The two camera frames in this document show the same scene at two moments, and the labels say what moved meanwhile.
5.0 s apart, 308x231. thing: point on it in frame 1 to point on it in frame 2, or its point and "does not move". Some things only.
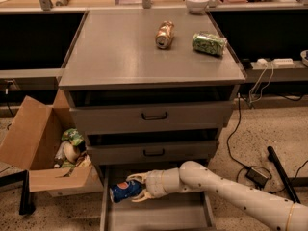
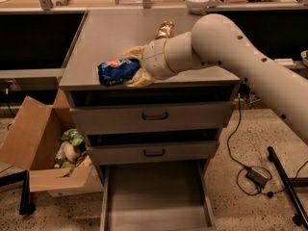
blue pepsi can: x=125 y=190 to x=115 y=72
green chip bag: x=73 y=136 does not move
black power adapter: x=257 y=178 does not move
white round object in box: x=70 y=152 does not move
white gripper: x=154 y=182 to x=154 y=61
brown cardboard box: x=29 y=141 does not move
